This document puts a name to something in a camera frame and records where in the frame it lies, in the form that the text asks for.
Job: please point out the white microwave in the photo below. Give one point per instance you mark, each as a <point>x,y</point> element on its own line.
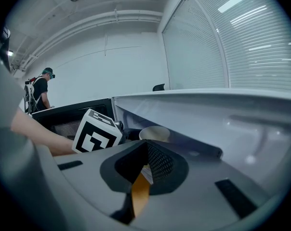
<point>208,109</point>

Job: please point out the round wooden table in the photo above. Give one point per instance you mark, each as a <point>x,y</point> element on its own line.
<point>139,196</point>

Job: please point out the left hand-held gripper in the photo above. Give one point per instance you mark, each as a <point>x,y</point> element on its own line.
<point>95,133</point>

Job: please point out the person's left forearm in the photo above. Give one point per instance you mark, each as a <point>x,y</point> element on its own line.
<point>39,133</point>

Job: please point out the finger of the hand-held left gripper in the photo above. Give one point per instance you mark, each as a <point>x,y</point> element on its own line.
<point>196,147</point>

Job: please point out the black office chair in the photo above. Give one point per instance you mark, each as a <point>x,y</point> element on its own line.
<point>159,87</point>

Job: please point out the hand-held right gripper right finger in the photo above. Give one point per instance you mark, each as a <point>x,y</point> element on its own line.
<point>203,196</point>

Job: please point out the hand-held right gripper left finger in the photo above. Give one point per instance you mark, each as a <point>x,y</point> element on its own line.
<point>92,177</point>

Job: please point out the white ceiling pipe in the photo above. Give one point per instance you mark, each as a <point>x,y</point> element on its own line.
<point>136,17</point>

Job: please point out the cream ceramic mug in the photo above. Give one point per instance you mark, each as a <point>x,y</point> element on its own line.
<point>155,132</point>

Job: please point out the white window blinds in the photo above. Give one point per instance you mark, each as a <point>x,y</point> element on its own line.
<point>232,52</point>

